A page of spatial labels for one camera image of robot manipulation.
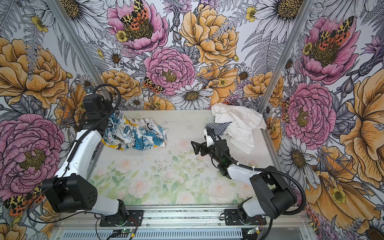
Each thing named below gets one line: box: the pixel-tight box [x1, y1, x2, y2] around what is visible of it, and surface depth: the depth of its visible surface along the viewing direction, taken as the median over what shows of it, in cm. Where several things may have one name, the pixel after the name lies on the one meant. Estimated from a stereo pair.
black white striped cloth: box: [204, 121, 233, 136], surface depth 107 cm
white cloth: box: [211, 103, 267, 155], surface depth 107 cm
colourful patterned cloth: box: [101, 108, 168, 151], surface depth 101 cm
